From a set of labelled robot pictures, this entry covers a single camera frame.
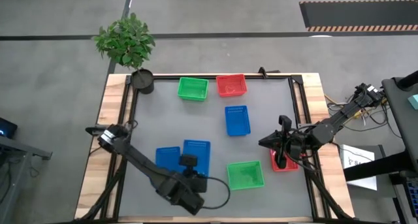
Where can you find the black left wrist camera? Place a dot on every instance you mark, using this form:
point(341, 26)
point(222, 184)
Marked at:
point(188, 160)

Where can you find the blue plastic basket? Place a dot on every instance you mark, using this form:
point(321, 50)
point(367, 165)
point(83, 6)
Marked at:
point(166, 158)
point(200, 148)
point(237, 120)

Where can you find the grey table mat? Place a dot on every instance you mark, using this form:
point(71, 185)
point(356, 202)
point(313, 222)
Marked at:
point(163, 119)

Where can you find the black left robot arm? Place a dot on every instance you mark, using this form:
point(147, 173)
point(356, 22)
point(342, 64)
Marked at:
point(140, 158)

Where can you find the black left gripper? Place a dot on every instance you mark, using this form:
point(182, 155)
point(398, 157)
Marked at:
point(195, 183)

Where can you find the blue crate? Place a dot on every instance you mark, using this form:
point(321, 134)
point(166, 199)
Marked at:
point(414, 194)

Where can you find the black workstation stand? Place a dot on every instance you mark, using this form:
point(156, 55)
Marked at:
point(401, 113)

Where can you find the black floor mat hazard stripe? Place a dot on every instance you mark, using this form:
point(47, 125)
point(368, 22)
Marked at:
point(359, 13)

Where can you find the white printed box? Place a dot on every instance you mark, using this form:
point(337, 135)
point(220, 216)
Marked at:
point(359, 166)

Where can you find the black clamp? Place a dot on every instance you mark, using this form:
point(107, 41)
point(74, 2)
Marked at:
point(264, 72)

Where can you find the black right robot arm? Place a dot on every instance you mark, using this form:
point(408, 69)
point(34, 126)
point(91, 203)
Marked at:
point(339, 119)

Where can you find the black device blue light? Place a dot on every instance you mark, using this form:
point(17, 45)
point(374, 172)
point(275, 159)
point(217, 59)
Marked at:
point(8, 127)

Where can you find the teal object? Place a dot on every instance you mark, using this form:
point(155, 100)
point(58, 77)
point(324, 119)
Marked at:
point(414, 101)

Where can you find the green potted plant black pot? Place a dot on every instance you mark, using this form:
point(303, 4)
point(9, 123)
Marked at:
point(125, 41)

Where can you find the grey side table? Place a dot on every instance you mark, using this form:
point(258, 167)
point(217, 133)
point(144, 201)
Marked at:
point(19, 149)

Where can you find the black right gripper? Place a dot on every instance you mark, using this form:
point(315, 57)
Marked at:
point(298, 137)

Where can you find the black aluminium table frame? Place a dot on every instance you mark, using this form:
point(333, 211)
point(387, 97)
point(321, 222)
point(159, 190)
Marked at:
point(168, 76)

